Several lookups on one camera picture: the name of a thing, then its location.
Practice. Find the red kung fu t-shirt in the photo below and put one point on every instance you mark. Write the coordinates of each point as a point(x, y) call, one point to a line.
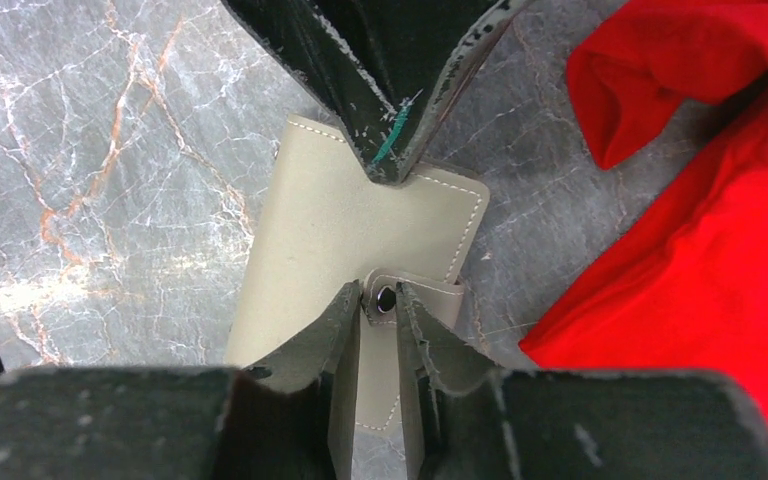
point(687, 284)

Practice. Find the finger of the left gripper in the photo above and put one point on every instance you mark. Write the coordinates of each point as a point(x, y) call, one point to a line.
point(389, 71)

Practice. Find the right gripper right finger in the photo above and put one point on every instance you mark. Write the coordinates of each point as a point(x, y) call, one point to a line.
point(466, 416)

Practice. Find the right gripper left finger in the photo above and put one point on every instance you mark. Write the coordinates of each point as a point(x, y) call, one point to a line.
point(289, 415)

